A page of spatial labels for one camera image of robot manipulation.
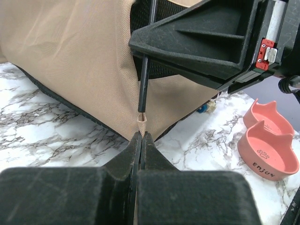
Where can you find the wooden toy car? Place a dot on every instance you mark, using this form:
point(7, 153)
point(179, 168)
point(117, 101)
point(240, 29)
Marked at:
point(208, 107)

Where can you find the pink cat-ear pet bowl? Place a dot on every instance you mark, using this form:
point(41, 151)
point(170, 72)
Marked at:
point(268, 154)

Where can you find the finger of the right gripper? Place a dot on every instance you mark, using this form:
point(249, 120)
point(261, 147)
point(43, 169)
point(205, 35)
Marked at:
point(213, 43)

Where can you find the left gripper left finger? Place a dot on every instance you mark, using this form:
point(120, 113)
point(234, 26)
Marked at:
point(72, 195)

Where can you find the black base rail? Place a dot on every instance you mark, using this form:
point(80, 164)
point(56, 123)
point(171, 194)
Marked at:
point(292, 215)

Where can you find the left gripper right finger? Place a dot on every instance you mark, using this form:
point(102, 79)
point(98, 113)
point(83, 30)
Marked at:
point(168, 196)

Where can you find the tan pet tent fabric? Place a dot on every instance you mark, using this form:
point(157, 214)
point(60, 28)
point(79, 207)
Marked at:
point(79, 50)

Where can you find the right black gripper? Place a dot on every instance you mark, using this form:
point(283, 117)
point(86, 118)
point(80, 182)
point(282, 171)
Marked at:
point(270, 44)

